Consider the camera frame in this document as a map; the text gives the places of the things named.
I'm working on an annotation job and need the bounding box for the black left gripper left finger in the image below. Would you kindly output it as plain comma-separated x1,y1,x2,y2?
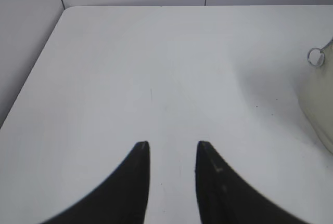
45,141,150,223

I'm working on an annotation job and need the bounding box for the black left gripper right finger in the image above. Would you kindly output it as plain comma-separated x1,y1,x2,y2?
195,141,303,223

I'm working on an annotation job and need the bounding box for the cream fabric zipper bag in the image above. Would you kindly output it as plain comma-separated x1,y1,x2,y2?
298,41,332,152

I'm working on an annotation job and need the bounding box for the silver zipper pull ring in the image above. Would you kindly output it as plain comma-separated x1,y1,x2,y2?
307,39,333,68

